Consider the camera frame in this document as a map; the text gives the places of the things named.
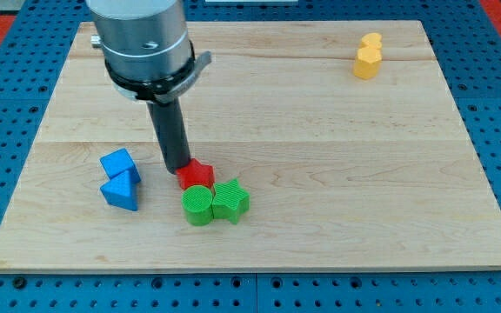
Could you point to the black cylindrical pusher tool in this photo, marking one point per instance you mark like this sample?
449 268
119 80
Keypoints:
168 123

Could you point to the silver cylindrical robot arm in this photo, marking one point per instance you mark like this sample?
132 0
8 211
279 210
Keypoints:
150 57

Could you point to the wooden board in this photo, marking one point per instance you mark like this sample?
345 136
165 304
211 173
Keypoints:
344 174

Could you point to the red star block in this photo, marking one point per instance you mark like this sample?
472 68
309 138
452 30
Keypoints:
195 173

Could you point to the blue cube block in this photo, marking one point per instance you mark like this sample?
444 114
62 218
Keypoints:
118 162

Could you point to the blue triangular prism block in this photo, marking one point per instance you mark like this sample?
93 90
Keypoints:
121 191

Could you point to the green cylinder block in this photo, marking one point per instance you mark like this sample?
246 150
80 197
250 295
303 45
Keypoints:
196 202

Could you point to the green star block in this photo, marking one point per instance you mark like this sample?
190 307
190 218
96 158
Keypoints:
231 200

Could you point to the yellow hexagon block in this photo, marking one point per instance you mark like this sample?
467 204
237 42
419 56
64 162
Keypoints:
367 62

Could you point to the yellow heart block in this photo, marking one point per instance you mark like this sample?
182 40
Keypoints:
371 40

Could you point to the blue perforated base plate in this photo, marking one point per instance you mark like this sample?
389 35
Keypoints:
466 36

